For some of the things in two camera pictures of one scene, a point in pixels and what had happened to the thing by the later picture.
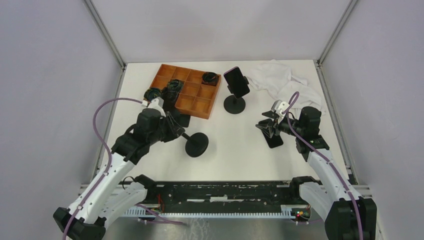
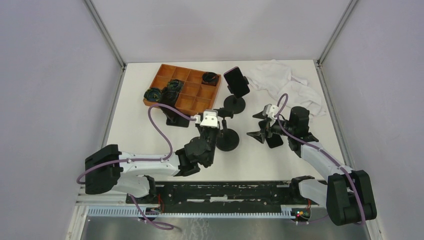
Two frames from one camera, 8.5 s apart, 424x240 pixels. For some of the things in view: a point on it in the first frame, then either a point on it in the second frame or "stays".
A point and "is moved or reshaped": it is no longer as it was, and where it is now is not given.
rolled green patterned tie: x=176 y=84 stays
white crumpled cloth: x=277 y=78 stays
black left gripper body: x=164 y=132 → x=210 y=137
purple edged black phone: x=237 y=82 stays
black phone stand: x=196 y=144 is moved or reshaped
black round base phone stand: x=234 y=105 stays
